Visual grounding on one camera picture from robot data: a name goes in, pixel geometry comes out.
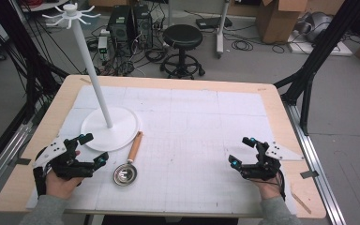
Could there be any tangle of black cables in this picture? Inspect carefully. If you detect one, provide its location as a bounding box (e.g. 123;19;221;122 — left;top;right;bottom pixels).
85;31;168;78

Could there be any red object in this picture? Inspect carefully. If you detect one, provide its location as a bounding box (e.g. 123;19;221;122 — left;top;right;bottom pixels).
22;0;45;8

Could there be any white floor board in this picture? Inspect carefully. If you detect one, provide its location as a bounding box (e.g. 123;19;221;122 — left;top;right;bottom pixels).
287;31;354;57

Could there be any black metal frame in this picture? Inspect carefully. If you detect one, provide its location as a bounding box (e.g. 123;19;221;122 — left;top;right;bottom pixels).
0;0;69;179
273;0;360;136

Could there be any thin wooden strip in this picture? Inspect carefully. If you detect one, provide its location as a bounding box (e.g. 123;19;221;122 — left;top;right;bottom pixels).
290;190;312;216

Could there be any small white electronic box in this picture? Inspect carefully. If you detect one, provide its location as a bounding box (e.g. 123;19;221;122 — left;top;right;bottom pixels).
97;29;111;54

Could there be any grey rounded machine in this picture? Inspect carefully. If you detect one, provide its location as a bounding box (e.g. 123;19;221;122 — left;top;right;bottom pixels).
296;11;334;43

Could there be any white stand post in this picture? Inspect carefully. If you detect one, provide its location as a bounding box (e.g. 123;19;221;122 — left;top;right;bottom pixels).
215;0;231;59

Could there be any flat black device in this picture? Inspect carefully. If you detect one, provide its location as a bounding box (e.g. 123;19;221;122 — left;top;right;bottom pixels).
195;16;233;31

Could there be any round white table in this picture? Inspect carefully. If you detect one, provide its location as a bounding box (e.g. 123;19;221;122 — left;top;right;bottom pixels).
20;0;71;13

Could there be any white grid foam mat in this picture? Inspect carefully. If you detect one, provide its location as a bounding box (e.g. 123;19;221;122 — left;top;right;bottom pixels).
25;84;298;217

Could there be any black tape piece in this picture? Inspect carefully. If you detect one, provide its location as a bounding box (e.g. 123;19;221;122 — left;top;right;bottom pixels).
299;170;321;180
13;157;32;167

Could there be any black wrist strap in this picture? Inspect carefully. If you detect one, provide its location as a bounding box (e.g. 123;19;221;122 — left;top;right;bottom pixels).
32;146;50;198

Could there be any black round stool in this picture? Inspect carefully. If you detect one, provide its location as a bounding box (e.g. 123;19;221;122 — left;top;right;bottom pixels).
159;23;206;80

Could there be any white hook rack stand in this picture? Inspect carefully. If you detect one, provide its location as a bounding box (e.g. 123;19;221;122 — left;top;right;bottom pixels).
41;3;141;153

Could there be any person's left hand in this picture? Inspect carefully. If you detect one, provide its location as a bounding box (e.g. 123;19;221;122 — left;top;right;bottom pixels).
44;172;83;201

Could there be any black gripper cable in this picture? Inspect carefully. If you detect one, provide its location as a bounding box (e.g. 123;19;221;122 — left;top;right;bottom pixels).
275;168;288;201

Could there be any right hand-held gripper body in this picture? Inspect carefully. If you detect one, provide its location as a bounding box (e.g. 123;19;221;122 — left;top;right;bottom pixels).
240;140;306;182

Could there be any black computer tower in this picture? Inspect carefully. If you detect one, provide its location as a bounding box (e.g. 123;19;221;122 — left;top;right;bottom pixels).
106;5;135;48
132;4;154;50

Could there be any person's right hand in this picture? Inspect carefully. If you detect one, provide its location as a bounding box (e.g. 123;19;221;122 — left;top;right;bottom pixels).
251;177;285;202

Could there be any large open cardboard box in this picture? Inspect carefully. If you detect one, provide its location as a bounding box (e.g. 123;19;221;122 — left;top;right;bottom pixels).
255;0;346;45

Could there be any steel ladle with wooden handle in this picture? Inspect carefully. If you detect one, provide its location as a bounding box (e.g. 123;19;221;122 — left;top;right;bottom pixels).
112;130;144;188

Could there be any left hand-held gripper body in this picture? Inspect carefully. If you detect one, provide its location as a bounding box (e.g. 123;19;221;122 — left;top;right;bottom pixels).
32;135;96;181

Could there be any aluminium rail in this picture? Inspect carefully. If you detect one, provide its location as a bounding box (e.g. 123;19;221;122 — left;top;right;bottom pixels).
282;101;347;225
0;121;34;205

